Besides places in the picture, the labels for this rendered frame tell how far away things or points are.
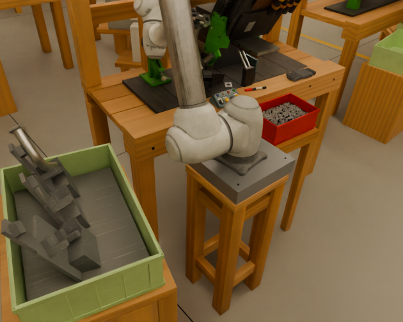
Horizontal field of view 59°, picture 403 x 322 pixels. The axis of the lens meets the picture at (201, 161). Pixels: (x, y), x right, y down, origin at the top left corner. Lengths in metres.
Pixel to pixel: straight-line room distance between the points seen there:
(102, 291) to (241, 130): 0.71
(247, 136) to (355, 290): 1.33
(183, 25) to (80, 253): 0.79
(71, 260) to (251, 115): 0.77
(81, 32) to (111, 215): 1.03
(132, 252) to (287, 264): 1.29
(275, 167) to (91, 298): 0.84
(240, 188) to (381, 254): 1.44
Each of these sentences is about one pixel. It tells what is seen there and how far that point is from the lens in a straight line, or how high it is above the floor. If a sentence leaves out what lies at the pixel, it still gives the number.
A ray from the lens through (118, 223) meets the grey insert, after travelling 1.35.
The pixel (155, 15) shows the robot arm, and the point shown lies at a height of 1.33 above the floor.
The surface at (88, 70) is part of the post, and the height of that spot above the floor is 0.98.
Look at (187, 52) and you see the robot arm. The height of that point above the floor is 1.38.
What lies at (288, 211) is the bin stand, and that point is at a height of 0.19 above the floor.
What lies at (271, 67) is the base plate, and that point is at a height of 0.90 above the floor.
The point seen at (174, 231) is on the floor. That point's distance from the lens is 2.41.
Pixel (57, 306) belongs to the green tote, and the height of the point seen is 0.90.
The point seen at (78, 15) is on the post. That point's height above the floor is 1.27.
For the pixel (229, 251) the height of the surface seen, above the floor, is 0.56.
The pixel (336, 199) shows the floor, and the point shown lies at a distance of 2.85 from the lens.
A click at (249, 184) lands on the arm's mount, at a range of 1.40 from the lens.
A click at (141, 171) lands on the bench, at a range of 1.79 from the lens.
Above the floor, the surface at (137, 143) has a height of 0.87.
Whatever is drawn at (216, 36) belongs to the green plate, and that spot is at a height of 1.17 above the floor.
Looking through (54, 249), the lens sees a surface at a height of 1.01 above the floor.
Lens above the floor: 1.85
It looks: 39 degrees down
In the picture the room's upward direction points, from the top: 3 degrees clockwise
